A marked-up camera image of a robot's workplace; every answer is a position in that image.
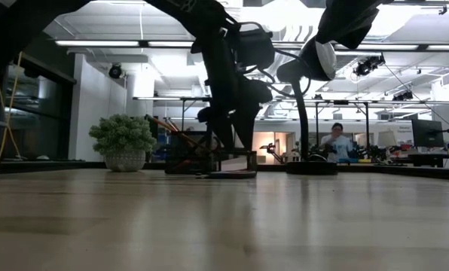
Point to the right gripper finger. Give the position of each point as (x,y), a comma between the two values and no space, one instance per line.
(341,35)

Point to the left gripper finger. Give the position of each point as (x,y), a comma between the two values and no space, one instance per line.
(222,130)
(247,128)

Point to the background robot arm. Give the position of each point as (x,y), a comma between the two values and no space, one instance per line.
(272,148)

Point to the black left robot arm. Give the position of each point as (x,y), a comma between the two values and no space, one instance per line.
(21,30)

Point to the black mesh desk organizer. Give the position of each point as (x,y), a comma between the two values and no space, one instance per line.
(179,158)

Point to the ceiling light strip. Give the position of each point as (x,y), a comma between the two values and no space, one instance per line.
(390,47)
(96,43)
(165,44)

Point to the black desk lamp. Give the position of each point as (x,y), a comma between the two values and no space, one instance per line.
(303,131)

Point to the person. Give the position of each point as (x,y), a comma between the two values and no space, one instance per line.
(339,147)

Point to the green succulent in patterned pot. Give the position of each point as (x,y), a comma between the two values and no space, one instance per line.
(123,139)

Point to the black background monitor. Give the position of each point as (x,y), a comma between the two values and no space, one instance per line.
(428,133)

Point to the background desk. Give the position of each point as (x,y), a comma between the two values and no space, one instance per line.
(435,158)

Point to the ceiling-mounted camera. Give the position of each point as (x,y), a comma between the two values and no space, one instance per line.
(115,70)
(367,64)
(403,96)

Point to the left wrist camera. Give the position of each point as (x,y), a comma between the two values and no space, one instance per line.
(254,47)

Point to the black background station frame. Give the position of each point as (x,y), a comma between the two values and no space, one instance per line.
(345,102)

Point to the black aluminium table frame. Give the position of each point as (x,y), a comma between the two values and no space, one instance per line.
(397,171)

